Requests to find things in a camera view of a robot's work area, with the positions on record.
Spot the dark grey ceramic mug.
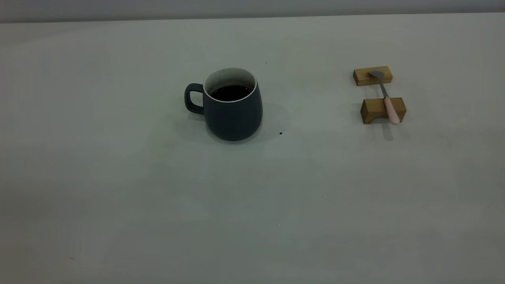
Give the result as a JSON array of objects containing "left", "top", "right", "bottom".
[{"left": 184, "top": 67, "right": 263, "bottom": 142}]

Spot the pink handled metal spoon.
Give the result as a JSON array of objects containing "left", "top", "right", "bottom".
[{"left": 369, "top": 70, "right": 401, "bottom": 125}]

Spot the arched wooden block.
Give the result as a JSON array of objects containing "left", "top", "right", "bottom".
[{"left": 360, "top": 97, "right": 407, "bottom": 125}]

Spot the flat wooden block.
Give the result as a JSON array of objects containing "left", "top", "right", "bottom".
[{"left": 353, "top": 66, "right": 393, "bottom": 86}]

